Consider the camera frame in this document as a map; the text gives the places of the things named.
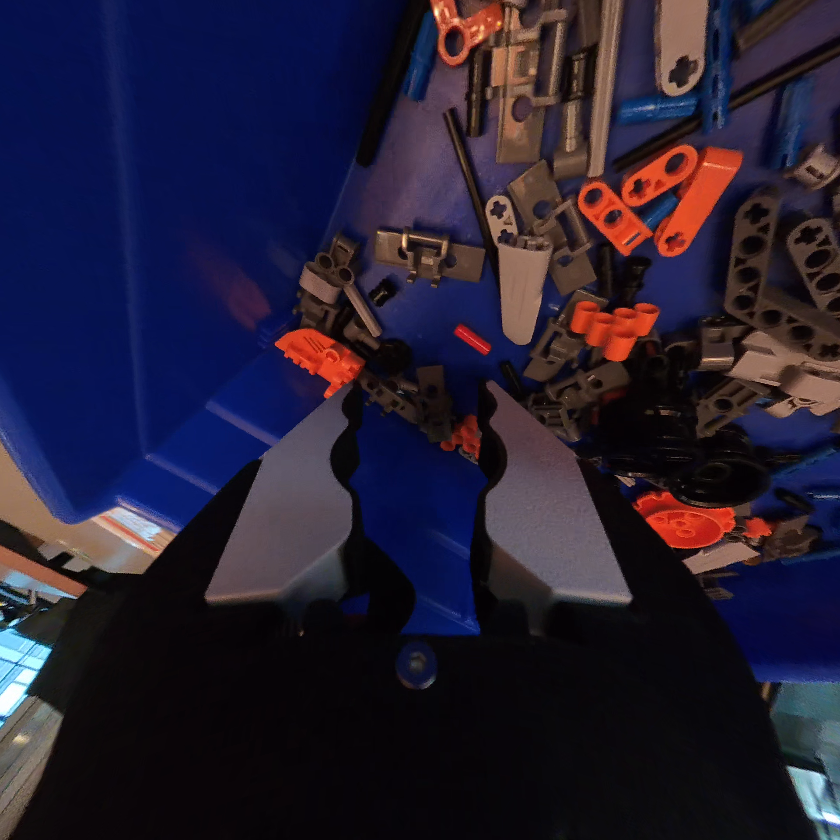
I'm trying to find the blue object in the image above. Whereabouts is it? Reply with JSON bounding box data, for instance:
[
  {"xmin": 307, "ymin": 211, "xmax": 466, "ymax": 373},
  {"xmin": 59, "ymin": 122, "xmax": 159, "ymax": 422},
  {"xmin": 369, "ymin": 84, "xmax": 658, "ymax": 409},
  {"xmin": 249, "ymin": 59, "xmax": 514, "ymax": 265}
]
[{"xmin": 0, "ymin": 0, "xmax": 840, "ymax": 683}]

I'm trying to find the heap of mixed toy parts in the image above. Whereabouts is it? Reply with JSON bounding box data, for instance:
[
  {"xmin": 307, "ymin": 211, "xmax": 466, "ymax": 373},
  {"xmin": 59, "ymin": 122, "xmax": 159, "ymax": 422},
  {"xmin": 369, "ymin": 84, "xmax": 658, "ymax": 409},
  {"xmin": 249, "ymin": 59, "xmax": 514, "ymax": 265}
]
[{"xmin": 274, "ymin": 0, "xmax": 840, "ymax": 601}]

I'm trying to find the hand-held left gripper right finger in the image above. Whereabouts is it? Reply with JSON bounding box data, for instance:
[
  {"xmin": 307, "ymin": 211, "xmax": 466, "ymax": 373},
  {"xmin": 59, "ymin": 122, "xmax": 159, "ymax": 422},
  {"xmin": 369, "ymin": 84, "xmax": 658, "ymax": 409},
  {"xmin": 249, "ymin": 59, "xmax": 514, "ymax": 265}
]
[{"xmin": 476, "ymin": 379, "xmax": 634, "ymax": 634}]

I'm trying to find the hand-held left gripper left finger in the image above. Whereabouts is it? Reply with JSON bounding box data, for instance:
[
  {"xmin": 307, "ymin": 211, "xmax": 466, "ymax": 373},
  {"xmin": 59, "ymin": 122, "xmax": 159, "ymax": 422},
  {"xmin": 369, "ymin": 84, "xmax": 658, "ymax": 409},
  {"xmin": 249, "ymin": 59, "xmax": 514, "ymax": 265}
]
[{"xmin": 205, "ymin": 384, "xmax": 365, "ymax": 614}]

